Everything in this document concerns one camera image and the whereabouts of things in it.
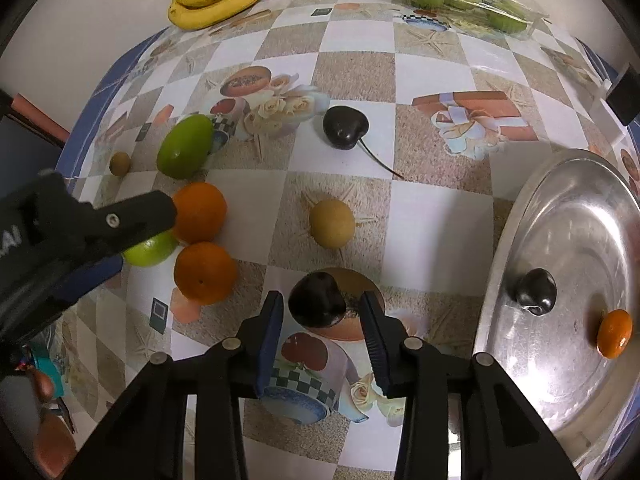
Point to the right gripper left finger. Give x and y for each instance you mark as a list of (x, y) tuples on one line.
[(237, 368)]

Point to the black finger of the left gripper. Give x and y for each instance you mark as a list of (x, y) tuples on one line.
[(109, 230)]

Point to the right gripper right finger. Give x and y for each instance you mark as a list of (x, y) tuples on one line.
[(408, 368)]

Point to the green round jujube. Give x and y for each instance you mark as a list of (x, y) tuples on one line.
[(152, 251)]

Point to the orange tangerine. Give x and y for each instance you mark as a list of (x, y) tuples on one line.
[(205, 273), (201, 210)]

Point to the brown round longan fruit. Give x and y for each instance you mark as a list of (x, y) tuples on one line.
[(332, 224)]

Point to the person's left hand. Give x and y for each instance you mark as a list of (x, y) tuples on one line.
[(54, 447)]

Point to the small brown longan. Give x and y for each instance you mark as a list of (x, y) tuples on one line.
[(119, 164)]

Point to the green oval jujube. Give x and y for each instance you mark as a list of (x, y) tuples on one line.
[(186, 147)]

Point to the dark cherry in tray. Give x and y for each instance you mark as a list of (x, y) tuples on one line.
[(536, 292)]

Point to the small orange in tray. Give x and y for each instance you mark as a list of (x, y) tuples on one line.
[(614, 333)]

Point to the round silver metal tray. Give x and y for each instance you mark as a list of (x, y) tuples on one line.
[(577, 218)]

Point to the checkered printed tablecloth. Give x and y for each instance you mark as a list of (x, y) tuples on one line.
[(464, 119)]

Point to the dark cherry with stem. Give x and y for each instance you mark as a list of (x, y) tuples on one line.
[(345, 127)]

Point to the black power adapter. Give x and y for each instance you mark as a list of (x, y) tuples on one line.
[(623, 98)]

